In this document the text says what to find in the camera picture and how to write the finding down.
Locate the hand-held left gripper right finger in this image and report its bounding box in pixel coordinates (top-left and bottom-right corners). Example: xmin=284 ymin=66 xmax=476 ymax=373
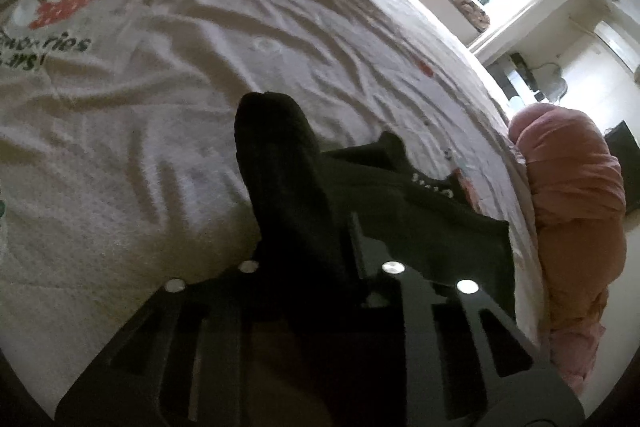
xmin=347 ymin=211 xmax=586 ymax=427

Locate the black sock with white print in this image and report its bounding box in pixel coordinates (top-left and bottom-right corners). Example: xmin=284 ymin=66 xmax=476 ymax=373
xmin=320 ymin=131 xmax=517 ymax=323

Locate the strawberry printed bed sheet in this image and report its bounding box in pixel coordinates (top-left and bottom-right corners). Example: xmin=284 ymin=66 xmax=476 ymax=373
xmin=0 ymin=0 xmax=551 ymax=413

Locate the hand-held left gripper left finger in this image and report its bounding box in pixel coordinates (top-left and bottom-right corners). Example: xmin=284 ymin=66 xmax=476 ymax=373
xmin=55 ymin=257 xmax=266 ymax=427

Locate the dark furniture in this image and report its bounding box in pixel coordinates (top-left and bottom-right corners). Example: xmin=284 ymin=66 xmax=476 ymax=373
xmin=500 ymin=52 xmax=546 ymax=102

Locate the floral cloth on windowsill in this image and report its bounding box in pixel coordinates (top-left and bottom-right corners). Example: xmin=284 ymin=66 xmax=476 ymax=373
xmin=452 ymin=0 xmax=491 ymax=32

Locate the pink blanket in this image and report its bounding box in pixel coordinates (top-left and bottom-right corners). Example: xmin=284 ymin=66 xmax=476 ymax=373
xmin=507 ymin=103 xmax=628 ymax=395

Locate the black television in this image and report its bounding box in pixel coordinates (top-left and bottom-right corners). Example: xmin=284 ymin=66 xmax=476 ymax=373
xmin=602 ymin=119 xmax=640 ymax=212

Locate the plain black sock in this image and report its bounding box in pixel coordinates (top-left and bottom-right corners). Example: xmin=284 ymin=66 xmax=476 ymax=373
xmin=234 ymin=91 xmax=371 ymax=323

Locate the white air conditioner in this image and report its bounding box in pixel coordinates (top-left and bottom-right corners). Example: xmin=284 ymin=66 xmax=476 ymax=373
xmin=592 ymin=21 xmax=640 ymax=82

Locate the electric fan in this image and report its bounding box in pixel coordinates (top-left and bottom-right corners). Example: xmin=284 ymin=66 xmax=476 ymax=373
xmin=540 ymin=63 xmax=571 ymax=104

